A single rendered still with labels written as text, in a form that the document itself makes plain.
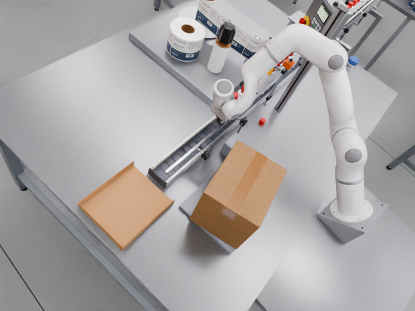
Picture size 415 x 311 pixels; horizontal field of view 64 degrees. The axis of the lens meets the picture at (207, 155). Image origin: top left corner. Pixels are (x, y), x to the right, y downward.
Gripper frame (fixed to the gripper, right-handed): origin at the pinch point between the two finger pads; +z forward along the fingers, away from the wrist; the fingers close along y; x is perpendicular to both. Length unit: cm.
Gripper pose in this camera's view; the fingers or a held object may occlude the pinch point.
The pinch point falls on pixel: (220, 118)
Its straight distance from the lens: 167.6
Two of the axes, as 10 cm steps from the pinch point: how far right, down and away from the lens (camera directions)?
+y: -7.4, -6.4, 1.9
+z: -0.2, 3.1, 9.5
